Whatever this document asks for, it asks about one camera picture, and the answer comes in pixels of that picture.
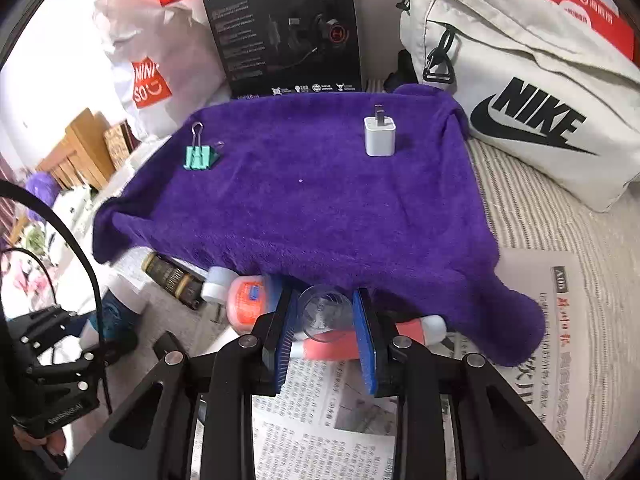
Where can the newspaper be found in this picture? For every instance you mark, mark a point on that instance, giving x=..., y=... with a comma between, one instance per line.
x=310, y=440

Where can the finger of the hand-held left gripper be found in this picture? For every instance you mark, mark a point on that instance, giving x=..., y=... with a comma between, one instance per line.
x=47, y=325
x=65, y=372

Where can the purple fleece towel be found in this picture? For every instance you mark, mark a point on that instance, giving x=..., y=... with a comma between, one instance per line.
x=310, y=200

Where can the red cardboard box white print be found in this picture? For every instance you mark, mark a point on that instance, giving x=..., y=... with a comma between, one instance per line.
x=575, y=0

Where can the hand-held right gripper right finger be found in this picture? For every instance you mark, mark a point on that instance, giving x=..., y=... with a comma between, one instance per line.
x=365, y=345

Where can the clear plastic cup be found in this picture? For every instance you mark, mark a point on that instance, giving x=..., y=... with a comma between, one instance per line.
x=322, y=310

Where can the white charger plug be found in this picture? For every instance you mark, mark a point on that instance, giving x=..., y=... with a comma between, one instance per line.
x=380, y=135

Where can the striped bed sheet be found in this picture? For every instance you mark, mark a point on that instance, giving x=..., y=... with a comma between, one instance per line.
x=550, y=230

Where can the purple fuzzy object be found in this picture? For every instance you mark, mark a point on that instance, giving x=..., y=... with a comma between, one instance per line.
x=40, y=187

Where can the brown patterned box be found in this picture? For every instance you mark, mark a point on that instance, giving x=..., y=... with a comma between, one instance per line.
x=119, y=142

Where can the dark bottle gold print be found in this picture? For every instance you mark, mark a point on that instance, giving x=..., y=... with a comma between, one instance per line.
x=172, y=276

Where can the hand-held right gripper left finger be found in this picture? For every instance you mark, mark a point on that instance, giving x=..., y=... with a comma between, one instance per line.
x=282, y=345

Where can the green binder clip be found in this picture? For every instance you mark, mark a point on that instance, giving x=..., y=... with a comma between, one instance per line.
x=200, y=157

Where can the pink tube white cap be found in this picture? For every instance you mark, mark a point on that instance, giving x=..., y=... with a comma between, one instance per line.
x=415, y=330

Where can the wooden furniture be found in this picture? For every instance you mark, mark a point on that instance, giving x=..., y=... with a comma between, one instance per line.
x=82, y=150

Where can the orange lotion bottle blue label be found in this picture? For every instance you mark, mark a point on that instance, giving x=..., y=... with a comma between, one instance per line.
x=247, y=305

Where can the white canvas bag black logo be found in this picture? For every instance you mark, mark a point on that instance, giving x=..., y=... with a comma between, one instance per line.
x=525, y=100

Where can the white plastic bag red label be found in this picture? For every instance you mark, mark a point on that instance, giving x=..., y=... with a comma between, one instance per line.
x=150, y=60

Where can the black headset box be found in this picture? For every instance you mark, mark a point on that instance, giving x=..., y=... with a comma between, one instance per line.
x=280, y=25

